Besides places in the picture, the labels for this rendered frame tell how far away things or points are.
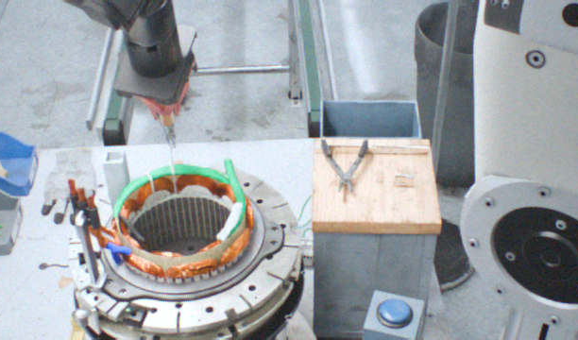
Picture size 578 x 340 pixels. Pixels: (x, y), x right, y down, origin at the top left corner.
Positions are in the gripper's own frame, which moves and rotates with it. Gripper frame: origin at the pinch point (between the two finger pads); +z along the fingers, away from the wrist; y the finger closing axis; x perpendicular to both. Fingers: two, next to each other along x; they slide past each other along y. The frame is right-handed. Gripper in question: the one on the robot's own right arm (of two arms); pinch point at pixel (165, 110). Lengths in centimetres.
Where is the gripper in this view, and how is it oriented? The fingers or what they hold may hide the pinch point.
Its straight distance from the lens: 121.0
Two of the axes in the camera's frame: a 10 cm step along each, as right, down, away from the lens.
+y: -9.6, 2.0, -1.8
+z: 0.3, 7.6, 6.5
